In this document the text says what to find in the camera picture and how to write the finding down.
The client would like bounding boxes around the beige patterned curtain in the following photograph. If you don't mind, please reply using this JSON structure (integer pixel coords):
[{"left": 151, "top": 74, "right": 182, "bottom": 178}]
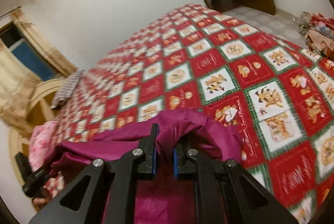
[{"left": 1, "top": 8, "right": 78, "bottom": 136}]

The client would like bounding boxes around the magenta down jacket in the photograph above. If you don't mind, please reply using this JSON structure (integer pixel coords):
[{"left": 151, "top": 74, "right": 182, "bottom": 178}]
[{"left": 44, "top": 109, "right": 242, "bottom": 223}]

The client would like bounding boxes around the grey striped pillow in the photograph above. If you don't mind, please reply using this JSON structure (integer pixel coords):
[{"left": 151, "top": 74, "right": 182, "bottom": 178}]
[{"left": 50, "top": 70, "right": 84, "bottom": 109}]

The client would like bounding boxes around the pink floral pillow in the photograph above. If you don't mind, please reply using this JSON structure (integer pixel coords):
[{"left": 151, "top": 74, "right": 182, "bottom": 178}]
[{"left": 28, "top": 121, "right": 58, "bottom": 172}]

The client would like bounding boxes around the person's left hand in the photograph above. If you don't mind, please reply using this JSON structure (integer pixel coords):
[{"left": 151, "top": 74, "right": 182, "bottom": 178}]
[{"left": 32, "top": 197, "right": 52, "bottom": 211}]

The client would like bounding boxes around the red teddy bear blanket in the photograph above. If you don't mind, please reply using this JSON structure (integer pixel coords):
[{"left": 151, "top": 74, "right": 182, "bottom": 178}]
[{"left": 52, "top": 4, "right": 333, "bottom": 223}]

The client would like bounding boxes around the pile of mixed clothes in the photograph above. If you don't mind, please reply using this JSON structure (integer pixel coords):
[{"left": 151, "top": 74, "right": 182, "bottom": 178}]
[{"left": 297, "top": 12, "right": 333, "bottom": 60}]

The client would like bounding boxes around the blue window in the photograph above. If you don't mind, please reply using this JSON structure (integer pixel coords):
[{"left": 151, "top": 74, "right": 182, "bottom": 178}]
[{"left": 1, "top": 22, "right": 59, "bottom": 81}]

